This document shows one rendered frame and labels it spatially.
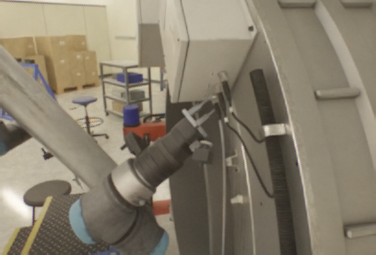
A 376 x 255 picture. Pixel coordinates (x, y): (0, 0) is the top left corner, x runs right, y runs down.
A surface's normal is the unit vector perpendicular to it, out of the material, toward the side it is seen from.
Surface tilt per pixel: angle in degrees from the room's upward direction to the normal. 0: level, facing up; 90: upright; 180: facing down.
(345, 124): 56
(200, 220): 27
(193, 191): 48
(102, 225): 94
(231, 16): 42
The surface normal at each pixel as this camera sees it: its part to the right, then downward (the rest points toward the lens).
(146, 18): 0.16, -0.30
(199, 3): 0.13, -0.51
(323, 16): -0.79, -0.20
